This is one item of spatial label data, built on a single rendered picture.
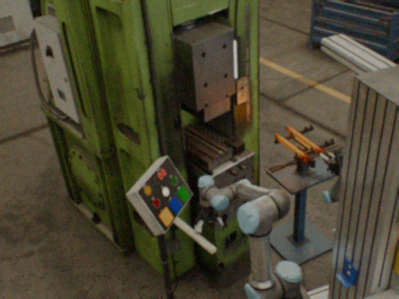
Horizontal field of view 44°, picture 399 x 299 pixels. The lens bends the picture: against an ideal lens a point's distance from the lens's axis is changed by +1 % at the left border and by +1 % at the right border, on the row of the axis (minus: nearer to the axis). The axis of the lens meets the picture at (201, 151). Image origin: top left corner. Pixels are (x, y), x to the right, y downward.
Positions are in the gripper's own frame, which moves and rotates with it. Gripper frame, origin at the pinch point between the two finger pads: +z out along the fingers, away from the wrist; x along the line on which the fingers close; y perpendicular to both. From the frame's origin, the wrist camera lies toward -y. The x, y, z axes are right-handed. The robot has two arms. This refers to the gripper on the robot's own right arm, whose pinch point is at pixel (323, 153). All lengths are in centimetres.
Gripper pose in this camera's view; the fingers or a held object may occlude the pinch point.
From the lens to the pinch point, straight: 322.2
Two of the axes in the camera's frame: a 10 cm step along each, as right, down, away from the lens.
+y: 0.7, 8.2, 5.7
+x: 8.8, -3.2, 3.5
